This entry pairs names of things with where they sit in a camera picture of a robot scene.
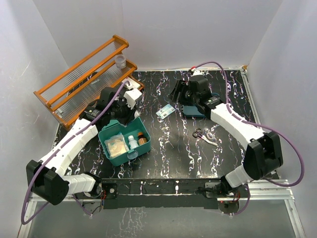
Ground orange wooden shelf rack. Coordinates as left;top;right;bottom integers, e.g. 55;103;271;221
34;35;137;129

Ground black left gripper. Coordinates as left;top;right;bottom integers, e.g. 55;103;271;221
109;96;137;125

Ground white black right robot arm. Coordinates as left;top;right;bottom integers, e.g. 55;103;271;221
169;74;283;197

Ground black handled scissors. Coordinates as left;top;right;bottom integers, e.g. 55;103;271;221
192;128;204;138

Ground white medicine box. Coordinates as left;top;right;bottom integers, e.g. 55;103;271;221
129;77;142;90

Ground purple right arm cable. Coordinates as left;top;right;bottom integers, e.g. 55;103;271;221
194;61;305;216

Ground white plastic bottle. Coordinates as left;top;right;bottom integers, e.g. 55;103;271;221
128;135;139;149

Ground black front mounting rail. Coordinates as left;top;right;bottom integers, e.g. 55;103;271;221
102;178;223;210

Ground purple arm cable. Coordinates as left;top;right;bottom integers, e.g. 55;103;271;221
194;61;305;216
21;80;131;225

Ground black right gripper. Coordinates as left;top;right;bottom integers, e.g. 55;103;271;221
168;80;199;106

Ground bandage roll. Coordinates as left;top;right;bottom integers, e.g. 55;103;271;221
134;110;140;118

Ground brown medicine bottle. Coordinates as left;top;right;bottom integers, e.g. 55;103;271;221
138;132;148;145

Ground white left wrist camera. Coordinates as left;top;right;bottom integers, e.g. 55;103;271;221
123;78;142;109

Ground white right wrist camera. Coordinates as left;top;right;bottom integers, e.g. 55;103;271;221
189;66;204;76

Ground clear plastic cup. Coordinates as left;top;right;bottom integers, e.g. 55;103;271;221
114;54;126;69

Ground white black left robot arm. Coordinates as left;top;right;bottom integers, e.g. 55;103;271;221
26;87;142;205

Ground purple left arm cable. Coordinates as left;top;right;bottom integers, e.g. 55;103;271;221
21;80;131;225

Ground teal divider tray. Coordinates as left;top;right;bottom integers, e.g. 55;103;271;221
182;93;222;119

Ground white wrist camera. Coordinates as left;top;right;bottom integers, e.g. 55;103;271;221
123;78;142;109
189;66;204;76

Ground bag of cotton balls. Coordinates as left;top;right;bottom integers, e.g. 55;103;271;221
105;134;129;159

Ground light blue sachet packet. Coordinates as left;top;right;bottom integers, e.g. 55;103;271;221
156;104;175;119

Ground green medicine kit box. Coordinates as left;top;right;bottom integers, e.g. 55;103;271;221
98;118;151;167

